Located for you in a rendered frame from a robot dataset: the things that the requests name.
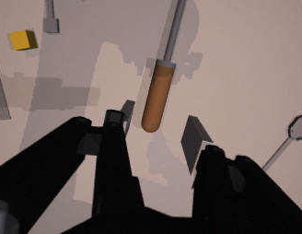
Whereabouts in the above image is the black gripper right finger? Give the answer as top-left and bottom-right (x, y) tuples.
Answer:
(181, 115), (302, 234)

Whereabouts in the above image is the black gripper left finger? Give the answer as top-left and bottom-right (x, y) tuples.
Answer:
(0, 100), (156, 234)

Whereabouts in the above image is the yellow cube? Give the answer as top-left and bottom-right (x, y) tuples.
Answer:
(9, 30), (38, 51)

